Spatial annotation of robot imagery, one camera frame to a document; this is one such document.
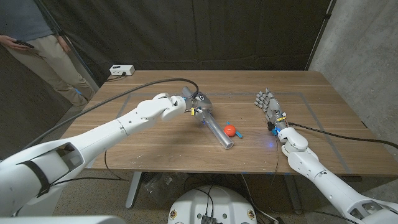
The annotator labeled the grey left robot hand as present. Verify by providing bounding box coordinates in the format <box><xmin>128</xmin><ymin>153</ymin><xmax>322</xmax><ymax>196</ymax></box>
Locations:
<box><xmin>182</xmin><ymin>90</ymin><xmax>215</xmax><ymax>125</ymax></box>

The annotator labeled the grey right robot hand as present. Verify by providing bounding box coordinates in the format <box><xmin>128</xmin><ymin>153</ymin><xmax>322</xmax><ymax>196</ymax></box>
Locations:
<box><xmin>254</xmin><ymin>87</ymin><xmax>289</xmax><ymax>131</ymax></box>

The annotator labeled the silver metal cylinder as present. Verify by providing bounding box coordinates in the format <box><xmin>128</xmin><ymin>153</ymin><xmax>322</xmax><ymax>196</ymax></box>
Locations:
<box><xmin>182</xmin><ymin>86</ymin><xmax>234</xmax><ymax>150</ymax></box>

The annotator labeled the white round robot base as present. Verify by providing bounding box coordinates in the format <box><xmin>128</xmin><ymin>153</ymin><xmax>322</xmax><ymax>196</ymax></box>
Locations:
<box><xmin>167</xmin><ymin>185</ymin><xmax>257</xmax><ymax>224</ymax></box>

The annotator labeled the red ball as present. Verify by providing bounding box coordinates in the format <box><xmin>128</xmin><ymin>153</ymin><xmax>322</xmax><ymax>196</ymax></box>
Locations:
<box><xmin>223</xmin><ymin>124</ymin><xmax>237</xmax><ymax>138</ymax></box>

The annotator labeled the white power outlet box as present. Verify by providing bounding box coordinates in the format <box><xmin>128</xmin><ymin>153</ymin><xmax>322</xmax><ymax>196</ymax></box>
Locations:
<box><xmin>109</xmin><ymin>64</ymin><xmax>136</xmax><ymax>77</ymax></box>

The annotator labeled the black backdrop stand pole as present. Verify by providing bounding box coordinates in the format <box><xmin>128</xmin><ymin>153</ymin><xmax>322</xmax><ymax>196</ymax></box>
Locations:
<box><xmin>34</xmin><ymin>0</ymin><xmax>100</xmax><ymax>90</ymax></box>
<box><xmin>304</xmin><ymin>0</ymin><xmax>336</xmax><ymax>72</ymax></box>

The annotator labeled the grey table leg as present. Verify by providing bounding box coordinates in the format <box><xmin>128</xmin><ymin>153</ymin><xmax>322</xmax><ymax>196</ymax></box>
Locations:
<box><xmin>284</xmin><ymin>174</ymin><xmax>304</xmax><ymax>215</ymax></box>

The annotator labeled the white table leg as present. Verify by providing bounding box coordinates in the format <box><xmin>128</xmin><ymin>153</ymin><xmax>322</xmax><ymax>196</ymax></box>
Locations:
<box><xmin>125</xmin><ymin>171</ymin><xmax>143</xmax><ymax>209</ymax></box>

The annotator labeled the person in khaki trousers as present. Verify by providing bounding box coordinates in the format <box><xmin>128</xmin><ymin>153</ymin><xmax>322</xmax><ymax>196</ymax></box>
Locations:
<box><xmin>0</xmin><ymin>0</ymin><xmax>96</xmax><ymax>108</ymax></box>

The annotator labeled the white robot chest shell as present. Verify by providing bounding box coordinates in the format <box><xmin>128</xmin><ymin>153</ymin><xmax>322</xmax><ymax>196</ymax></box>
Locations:
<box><xmin>0</xmin><ymin>215</ymin><xmax>127</xmax><ymax>224</ymax></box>

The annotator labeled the black phone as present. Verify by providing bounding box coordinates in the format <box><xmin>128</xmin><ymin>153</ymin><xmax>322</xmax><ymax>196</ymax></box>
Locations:
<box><xmin>14</xmin><ymin>39</ymin><xmax>35</xmax><ymax>49</ymax></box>

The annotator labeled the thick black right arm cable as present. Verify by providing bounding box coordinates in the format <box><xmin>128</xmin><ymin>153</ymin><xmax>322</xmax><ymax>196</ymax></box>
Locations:
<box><xmin>287</xmin><ymin>121</ymin><xmax>398</xmax><ymax>149</ymax></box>

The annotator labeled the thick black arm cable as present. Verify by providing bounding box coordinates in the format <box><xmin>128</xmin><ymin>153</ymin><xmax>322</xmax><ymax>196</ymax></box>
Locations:
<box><xmin>23</xmin><ymin>77</ymin><xmax>200</xmax><ymax>150</ymax></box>
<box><xmin>287</xmin><ymin>121</ymin><xmax>398</xmax><ymax>149</ymax></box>

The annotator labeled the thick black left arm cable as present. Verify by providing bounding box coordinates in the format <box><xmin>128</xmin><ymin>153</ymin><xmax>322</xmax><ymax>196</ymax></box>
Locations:
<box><xmin>23</xmin><ymin>77</ymin><xmax>200</xmax><ymax>150</ymax></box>

